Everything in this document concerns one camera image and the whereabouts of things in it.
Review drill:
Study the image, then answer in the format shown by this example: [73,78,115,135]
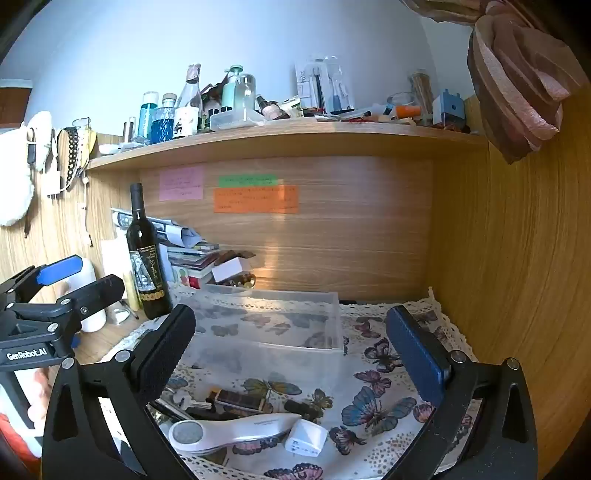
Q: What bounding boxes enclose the butterfly print tablecloth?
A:
[99,286,485,480]

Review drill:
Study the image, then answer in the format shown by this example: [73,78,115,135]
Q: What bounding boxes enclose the clear round bottle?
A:
[235,73,257,112]

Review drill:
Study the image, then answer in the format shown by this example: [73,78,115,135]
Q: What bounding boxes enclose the brown pink curtain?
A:
[401,0,584,165]

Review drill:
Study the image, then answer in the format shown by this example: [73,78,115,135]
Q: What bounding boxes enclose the tall clear bottle white label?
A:
[172,63,203,138]

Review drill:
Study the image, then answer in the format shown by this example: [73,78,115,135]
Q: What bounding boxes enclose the mint green pump bottle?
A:
[220,64,243,114]

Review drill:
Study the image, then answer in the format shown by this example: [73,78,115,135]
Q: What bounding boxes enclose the white plastic bottle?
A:
[69,257,110,333]

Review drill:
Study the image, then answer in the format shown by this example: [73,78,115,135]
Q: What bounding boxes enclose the white charger adapter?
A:
[283,417,329,459]

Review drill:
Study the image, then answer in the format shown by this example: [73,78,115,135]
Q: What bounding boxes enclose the glass jar of sticks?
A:
[409,69,437,123]

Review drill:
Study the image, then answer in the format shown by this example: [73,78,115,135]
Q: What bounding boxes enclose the beaded necklace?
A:
[64,126,81,191]

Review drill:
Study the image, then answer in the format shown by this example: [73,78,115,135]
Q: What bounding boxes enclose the white handheld device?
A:
[168,412,304,456]

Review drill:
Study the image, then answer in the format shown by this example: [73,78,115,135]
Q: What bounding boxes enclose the metal keys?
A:
[157,387,214,418]

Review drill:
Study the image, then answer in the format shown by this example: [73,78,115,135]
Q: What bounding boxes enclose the wooden shelf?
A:
[85,117,490,172]

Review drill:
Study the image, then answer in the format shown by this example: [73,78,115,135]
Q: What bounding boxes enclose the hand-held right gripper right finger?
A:
[385,305,541,480]

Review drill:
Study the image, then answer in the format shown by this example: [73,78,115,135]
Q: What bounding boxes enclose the toothbrush package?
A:
[294,56,356,114]

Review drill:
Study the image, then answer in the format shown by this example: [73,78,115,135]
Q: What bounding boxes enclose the blue liquid bottle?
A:
[139,91,160,140]

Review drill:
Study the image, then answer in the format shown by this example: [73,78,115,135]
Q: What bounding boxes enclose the small white box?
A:
[211,257,250,284]

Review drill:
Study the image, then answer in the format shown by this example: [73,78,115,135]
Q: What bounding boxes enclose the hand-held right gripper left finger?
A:
[41,304,199,480]

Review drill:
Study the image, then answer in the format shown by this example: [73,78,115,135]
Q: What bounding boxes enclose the dark wine bottle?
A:
[126,183,174,319]

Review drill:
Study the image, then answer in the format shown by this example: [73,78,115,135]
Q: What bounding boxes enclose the stack of books and magazines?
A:
[111,208,256,289]

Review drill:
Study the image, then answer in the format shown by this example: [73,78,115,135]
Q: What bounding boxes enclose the white fluffy cloth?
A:
[0,111,54,227]

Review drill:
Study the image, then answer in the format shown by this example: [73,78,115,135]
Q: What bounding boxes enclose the brown rectangular lighter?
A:
[207,388,267,413]

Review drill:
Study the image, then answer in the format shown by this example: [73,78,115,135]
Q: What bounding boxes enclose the pink sticky note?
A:
[159,166,205,202]

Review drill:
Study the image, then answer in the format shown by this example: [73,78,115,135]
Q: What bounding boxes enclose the orange sticky note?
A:
[213,185,300,215]

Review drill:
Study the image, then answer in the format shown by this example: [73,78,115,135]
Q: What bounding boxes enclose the blue patterned glass bottle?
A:
[151,93,179,145]

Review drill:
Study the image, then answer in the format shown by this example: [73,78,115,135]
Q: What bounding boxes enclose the clear plastic storage box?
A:
[173,283,347,384]

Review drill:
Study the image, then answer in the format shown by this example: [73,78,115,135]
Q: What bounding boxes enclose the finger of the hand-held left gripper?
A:
[56,274,127,325]
[0,255,86,309]

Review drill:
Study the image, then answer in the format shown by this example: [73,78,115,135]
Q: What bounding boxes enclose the small brown cosmetic bottle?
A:
[256,95,283,121]

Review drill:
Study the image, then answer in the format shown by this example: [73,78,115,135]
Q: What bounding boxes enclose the green sticky note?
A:
[218,174,278,188]

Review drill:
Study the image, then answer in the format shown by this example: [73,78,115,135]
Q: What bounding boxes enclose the white paper card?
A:
[100,239,130,278]

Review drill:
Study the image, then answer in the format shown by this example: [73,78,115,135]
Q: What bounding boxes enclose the clear plastic tray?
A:
[209,108,268,133]

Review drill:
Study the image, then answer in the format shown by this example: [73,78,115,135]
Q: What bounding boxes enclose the clear glass cup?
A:
[386,92,419,117]

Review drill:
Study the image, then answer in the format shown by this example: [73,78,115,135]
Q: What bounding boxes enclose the blue and white box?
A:
[433,89,465,128]

